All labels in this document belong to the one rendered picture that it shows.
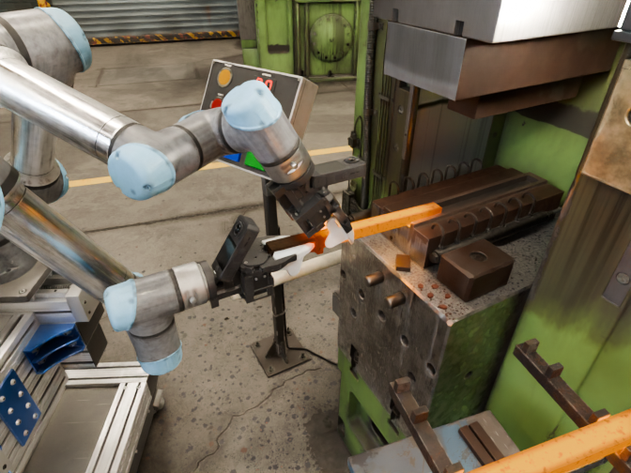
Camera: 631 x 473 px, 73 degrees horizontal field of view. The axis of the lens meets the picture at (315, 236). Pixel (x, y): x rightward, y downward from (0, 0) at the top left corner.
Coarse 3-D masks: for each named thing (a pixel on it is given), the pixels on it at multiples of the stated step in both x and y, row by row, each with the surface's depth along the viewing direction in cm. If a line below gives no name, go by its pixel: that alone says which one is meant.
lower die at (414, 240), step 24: (504, 168) 115; (408, 192) 104; (432, 192) 102; (456, 192) 102; (504, 192) 100; (552, 192) 101; (432, 216) 91; (456, 216) 93; (480, 216) 93; (552, 216) 105; (408, 240) 92; (432, 240) 86; (432, 264) 91
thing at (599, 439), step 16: (624, 416) 52; (576, 432) 50; (592, 432) 50; (608, 432) 50; (624, 432) 50; (544, 448) 48; (560, 448) 48; (576, 448) 48; (592, 448) 48; (608, 448) 49; (496, 464) 47; (512, 464) 47; (528, 464) 47; (544, 464) 47; (560, 464) 47; (576, 464) 48
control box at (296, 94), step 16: (224, 64) 123; (208, 80) 126; (240, 80) 120; (272, 80) 113; (288, 80) 111; (304, 80) 110; (208, 96) 126; (224, 96) 123; (288, 96) 111; (304, 96) 112; (288, 112) 111; (304, 112) 114; (304, 128) 117; (224, 160) 122; (240, 160) 119
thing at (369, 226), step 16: (416, 208) 92; (432, 208) 92; (352, 224) 85; (368, 224) 85; (384, 224) 86; (400, 224) 89; (272, 240) 78; (288, 240) 78; (304, 240) 78; (320, 240) 79; (272, 256) 78
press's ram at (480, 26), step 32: (384, 0) 78; (416, 0) 71; (448, 0) 65; (480, 0) 60; (512, 0) 58; (544, 0) 61; (576, 0) 64; (608, 0) 68; (448, 32) 67; (480, 32) 62; (512, 32) 61; (544, 32) 64; (576, 32) 68
